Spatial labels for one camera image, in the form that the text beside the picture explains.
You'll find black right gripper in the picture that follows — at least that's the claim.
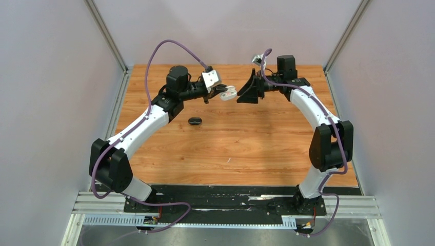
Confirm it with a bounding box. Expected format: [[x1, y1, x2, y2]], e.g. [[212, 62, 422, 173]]
[[236, 69, 283, 104]]

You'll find white earbud charging case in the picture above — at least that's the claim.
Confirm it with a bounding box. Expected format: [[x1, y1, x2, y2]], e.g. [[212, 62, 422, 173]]
[[219, 86, 238, 101]]

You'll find black earbud charging case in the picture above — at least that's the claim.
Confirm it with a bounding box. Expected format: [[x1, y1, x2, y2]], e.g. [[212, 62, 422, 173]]
[[188, 117, 203, 126]]

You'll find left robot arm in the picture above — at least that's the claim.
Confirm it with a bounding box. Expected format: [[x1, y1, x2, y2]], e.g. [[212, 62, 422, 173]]
[[89, 66, 237, 212]]

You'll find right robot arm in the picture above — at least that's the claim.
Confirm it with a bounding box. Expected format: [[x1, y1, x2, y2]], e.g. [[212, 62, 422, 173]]
[[236, 54, 353, 215]]

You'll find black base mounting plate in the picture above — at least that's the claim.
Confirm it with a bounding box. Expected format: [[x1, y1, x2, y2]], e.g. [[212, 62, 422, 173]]
[[124, 185, 361, 225]]

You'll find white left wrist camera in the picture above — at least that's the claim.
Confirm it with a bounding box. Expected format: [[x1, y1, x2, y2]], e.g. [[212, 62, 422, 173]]
[[201, 67, 222, 93]]

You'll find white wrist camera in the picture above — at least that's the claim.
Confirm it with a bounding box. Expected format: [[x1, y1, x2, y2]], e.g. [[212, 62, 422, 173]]
[[201, 67, 222, 93], [251, 54, 267, 69]]

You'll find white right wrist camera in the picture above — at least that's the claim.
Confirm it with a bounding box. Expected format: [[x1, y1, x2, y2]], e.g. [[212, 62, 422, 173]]
[[251, 54, 267, 69]]

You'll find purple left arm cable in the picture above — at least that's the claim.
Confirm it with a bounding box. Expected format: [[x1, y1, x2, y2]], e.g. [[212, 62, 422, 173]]
[[90, 39, 211, 234]]

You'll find right aluminium corner post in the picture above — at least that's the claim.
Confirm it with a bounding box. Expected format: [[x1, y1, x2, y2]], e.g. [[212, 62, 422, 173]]
[[323, 0, 371, 75]]

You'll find aluminium corner post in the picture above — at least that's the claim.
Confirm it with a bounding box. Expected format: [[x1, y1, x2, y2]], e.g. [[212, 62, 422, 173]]
[[84, 0, 129, 74], [323, 0, 371, 75]]

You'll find left aluminium corner post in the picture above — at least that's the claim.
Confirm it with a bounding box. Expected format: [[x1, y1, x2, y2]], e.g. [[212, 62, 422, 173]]
[[84, 0, 129, 74]]

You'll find aluminium frame rail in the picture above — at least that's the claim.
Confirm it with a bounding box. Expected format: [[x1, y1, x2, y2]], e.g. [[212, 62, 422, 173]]
[[72, 192, 382, 219]]

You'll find slotted cable duct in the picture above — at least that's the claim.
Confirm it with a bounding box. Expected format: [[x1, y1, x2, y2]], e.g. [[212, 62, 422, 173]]
[[83, 214, 298, 230]]

